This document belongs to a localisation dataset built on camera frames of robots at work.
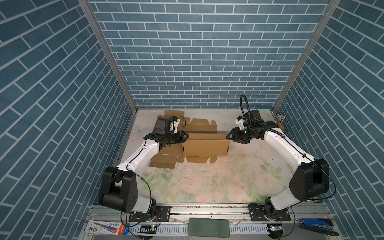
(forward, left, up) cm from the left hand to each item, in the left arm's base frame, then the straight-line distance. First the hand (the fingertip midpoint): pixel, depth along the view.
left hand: (185, 136), depth 86 cm
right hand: (-2, -24, +2) cm, 24 cm away
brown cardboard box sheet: (-4, -12, -4) cm, 13 cm away
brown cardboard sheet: (-5, +13, -17) cm, 22 cm away
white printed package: (-41, +37, -15) cm, 57 cm away
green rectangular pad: (-43, -12, -13) cm, 46 cm away
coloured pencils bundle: (+11, -59, +2) cm, 60 cm away
